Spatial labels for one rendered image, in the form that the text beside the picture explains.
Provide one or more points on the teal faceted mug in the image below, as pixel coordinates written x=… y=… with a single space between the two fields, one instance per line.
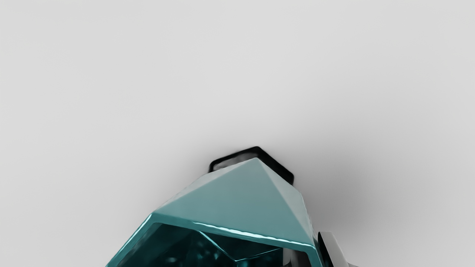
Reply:
x=241 y=200

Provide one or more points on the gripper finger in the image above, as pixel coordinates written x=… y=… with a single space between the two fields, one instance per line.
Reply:
x=333 y=250

